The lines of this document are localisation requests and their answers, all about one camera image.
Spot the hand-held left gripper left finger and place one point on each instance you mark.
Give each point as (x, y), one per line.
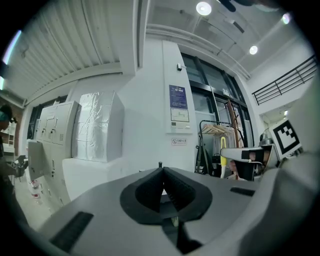
(105, 215)

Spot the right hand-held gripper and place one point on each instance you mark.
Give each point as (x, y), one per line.
(286, 137)

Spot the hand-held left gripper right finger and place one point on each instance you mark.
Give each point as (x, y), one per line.
(220, 205)

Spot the yellow and white brush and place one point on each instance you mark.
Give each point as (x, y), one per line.
(223, 160)

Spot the row of wooden hangers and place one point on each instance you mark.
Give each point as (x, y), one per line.
(216, 128)

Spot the black tote bag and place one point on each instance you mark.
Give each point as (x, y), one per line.
(201, 162)

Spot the black clothes rack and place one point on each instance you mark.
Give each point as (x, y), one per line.
(201, 140)

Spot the silver metal object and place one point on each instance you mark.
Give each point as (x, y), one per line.
(265, 140)

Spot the wooden coat stand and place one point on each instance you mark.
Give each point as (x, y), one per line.
(231, 112)

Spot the small prohibition sign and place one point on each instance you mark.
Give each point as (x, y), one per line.
(179, 141)

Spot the black balcony railing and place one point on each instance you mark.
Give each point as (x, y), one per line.
(282, 85)

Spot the plastic-wrapped white cabinet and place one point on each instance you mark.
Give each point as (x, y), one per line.
(97, 127)

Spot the grey metal locker cabinet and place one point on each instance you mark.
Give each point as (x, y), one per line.
(56, 140)

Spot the round ceiling light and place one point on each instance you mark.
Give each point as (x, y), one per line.
(286, 18)
(253, 50)
(203, 8)

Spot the white wall notice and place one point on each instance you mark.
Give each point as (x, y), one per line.
(180, 118)

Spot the blue wall poster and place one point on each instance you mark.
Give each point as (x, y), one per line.
(178, 97)

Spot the small wall-mounted device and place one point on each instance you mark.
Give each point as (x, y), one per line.
(179, 67)

